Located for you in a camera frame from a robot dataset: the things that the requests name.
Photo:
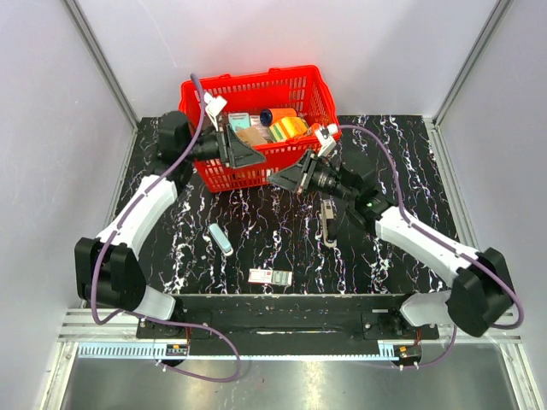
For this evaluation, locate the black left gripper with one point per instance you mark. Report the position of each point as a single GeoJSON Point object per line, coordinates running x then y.
{"type": "Point", "coordinates": [241, 153]}

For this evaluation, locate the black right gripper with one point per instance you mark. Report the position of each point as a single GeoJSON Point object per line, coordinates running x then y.
{"type": "Point", "coordinates": [294, 176]}

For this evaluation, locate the light blue stapler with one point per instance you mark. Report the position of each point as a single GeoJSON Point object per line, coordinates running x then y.
{"type": "Point", "coordinates": [221, 239]}

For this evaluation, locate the white red staple box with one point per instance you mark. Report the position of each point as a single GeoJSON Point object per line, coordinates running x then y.
{"type": "Point", "coordinates": [270, 276]}

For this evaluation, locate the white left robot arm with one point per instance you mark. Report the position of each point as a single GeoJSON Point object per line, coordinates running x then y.
{"type": "Point", "coordinates": [107, 267]}

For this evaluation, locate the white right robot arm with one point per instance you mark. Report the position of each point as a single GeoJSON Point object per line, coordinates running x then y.
{"type": "Point", "coordinates": [479, 287]}

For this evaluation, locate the kraft paper bag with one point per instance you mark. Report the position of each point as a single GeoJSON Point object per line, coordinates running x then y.
{"type": "Point", "coordinates": [251, 136]}

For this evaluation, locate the teal small box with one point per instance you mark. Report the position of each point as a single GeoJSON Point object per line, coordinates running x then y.
{"type": "Point", "coordinates": [239, 121]}

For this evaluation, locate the orange blue tube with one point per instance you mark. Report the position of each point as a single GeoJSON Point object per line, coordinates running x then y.
{"type": "Point", "coordinates": [269, 116]}

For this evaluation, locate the yellow green sponge pack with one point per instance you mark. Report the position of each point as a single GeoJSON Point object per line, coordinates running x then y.
{"type": "Point", "coordinates": [288, 128]}

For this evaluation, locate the orange snack packet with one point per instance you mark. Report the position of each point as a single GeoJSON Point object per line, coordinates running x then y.
{"type": "Point", "coordinates": [313, 129]}

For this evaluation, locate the red plastic basket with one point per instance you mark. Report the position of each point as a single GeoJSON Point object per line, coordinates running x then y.
{"type": "Point", "coordinates": [301, 88]}

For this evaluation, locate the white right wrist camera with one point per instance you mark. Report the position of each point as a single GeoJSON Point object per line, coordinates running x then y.
{"type": "Point", "coordinates": [325, 136]}

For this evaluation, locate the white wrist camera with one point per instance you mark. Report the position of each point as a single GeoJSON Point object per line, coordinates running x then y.
{"type": "Point", "coordinates": [325, 136]}
{"type": "Point", "coordinates": [214, 107]}

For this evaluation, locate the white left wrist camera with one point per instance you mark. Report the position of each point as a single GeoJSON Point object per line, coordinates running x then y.
{"type": "Point", "coordinates": [214, 107]}

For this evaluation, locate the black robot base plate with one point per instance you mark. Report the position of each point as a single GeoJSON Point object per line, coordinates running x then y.
{"type": "Point", "coordinates": [372, 317]}

